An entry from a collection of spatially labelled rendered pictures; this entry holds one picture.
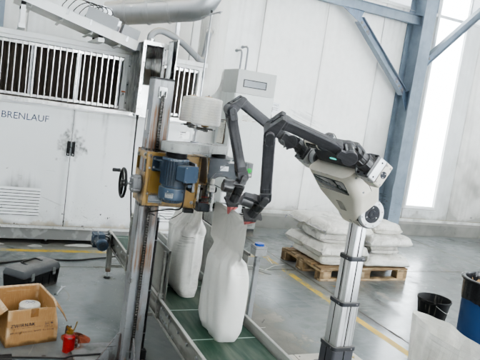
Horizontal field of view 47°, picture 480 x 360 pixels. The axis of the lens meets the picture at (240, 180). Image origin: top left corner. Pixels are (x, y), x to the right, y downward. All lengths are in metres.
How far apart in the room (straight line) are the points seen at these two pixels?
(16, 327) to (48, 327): 0.20
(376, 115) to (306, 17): 1.92
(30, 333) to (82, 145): 2.55
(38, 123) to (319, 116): 4.22
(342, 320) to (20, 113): 3.83
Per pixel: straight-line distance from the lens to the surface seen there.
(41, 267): 4.71
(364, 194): 2.82
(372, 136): 8.89
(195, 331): 3.22
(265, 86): 7.19
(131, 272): 3.36
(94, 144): 5.87
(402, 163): 8.85
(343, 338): 3.20
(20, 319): 3.76
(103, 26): 5.51
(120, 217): 6.05
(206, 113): 3.03
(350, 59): 8.57
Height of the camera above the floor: 1.64
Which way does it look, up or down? 7 degrees down
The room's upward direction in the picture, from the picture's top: 8 degrees clockwise
